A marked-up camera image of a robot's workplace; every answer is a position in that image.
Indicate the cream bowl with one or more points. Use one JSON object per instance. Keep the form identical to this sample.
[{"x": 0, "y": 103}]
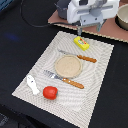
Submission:
[{"x": 123, "y": 16}]

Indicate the red toy tomato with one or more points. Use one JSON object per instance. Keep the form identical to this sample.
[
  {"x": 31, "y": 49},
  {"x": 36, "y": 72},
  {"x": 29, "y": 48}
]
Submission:
[{"x": 50, "y": 92}]

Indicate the grey pot with handles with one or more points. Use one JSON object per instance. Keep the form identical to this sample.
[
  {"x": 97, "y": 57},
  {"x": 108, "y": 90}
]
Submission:
[{"x": 62, "y": 6}]

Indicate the beige woven placemat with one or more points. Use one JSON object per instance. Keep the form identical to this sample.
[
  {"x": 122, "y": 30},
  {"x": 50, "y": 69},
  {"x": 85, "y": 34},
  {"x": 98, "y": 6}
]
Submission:
[{"x": 71, "y": 104}]

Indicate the round wooden plate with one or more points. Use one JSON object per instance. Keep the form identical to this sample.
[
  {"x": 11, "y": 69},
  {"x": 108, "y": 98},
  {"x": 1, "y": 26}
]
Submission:
[{"x": 68, "y": 66}]

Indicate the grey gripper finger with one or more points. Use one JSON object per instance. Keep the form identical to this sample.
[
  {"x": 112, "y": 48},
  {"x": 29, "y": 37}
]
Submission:
[
  {"x": 98, "y": 28},
  {"x": 79, "y": 30}
]

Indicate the yellow butter box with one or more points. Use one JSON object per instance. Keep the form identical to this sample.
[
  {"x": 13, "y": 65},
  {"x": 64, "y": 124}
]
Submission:
[{"x": 81, "y": 43}]

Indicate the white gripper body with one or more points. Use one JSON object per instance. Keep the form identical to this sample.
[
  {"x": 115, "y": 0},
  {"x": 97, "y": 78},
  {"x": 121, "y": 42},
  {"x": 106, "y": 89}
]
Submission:
[{"x": 89, "y": 12}]

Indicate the white toy fish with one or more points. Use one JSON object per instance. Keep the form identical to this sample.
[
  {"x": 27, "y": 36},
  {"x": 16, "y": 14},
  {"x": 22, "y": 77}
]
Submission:
[{"x": 32, "y": 84}]

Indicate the wooden handled fork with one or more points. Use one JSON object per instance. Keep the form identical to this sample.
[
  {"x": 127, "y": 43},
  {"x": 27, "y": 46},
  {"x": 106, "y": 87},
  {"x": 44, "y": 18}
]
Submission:
[{"x": 66, "y": 80}]

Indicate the wooden handled knife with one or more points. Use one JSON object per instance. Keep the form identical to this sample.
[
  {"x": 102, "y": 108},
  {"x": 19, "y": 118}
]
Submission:
[{"x": 79, "y": 56}]

